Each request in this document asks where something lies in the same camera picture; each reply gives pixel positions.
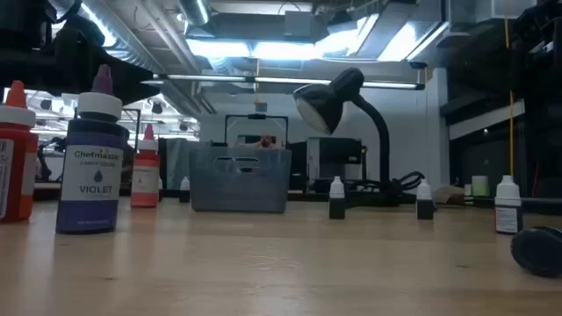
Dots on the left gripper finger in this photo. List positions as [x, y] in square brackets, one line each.
[131, 85]

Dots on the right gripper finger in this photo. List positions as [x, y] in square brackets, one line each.
[487, 76]

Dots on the pink food coloring bottle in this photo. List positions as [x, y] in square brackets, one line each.
[145, 175]

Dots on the violet food coloring bottle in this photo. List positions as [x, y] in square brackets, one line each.
[90, 175]

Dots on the small dark dropper bottle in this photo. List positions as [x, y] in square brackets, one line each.
[508, 219]
[161, 182]
[336, 206]
[424, 208]
[538, 252]
[185, 193]

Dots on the red food coloring bottle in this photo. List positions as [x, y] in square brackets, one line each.
[17, 167]

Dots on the black background robot arm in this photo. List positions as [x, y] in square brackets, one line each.
[42, 167]

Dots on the black ceiling spotlight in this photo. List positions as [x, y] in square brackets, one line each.
[157, 108]

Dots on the white ceiling vent box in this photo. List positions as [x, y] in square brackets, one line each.
[500, 9]

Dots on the grey blue panel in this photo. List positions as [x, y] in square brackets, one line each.
[175, 162]

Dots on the green white jar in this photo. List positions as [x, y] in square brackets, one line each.
[480, 186]

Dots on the lamp plug paper tag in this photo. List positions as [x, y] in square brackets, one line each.
[450, 194]

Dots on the grey hanging outlet box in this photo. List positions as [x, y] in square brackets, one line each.
[261, 107]

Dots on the person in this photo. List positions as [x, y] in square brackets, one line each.
[266, 141]

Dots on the grey translucent plastic bin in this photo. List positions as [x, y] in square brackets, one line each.
[239, 188]

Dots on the long tube light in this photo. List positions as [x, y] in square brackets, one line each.
[281, 80]

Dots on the black gooseneck desk lamp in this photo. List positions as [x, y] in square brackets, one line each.
[325, 105]

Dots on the black white equipment cabinet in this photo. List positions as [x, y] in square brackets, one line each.
[338, 151]

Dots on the grey ceiling box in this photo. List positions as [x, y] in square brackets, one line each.
[300, 24]

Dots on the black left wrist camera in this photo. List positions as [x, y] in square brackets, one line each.
[81, 39]

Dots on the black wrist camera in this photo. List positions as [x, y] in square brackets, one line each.
[81, 39]
[533, 26]

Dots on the ribbed silver air duct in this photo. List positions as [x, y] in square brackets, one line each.
[127, 44]

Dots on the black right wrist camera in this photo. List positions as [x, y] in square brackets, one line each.
[533, 26]

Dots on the round silver air duct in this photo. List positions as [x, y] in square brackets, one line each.
[195, 11]

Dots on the black background stand frame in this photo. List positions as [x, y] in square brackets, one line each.
[257, 117]

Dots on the black aluminium table frame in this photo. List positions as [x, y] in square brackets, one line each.
[307, 196]

